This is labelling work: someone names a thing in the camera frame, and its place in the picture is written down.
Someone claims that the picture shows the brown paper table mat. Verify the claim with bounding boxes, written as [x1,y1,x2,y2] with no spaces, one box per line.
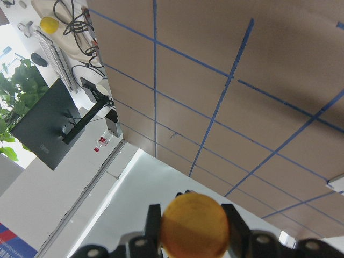
[87,1,343,238]

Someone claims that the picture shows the cream rectangular tray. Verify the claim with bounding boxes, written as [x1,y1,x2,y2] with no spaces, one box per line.
[31,1,91,63]

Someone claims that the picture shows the yellow lemon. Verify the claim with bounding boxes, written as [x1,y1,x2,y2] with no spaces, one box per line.
[40,17,59,34]

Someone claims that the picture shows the yellow push button switch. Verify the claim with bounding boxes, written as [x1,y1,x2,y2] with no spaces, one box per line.
[160,192,230,257]

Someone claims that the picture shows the black computer mouse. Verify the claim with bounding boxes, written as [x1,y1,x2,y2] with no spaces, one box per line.
[31,53,48,67]

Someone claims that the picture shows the white keyboard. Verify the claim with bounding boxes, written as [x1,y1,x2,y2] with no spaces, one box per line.
[33,26,78,93]

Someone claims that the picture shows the green plant leaves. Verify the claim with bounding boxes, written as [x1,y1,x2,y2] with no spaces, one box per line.
[1,59,49,162]

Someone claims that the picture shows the white paper cup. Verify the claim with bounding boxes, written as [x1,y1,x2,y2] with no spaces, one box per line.
[96,78,112,97]

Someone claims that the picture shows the red capped plastic bottle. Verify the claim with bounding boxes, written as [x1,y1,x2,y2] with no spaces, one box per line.
[94,130,113,153]

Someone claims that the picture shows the blue red sign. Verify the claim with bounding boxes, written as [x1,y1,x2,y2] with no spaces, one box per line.
[0,224,38,258]

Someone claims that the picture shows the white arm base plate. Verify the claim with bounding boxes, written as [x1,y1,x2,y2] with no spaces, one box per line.
[326,174,344,194]

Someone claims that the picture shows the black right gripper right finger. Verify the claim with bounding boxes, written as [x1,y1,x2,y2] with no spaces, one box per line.
[221,204,251,257]

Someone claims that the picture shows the black monitor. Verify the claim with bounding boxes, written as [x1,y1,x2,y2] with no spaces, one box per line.
[11,79,110,170]

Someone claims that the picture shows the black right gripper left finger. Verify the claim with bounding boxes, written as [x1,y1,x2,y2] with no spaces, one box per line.
[128,204,161,257]

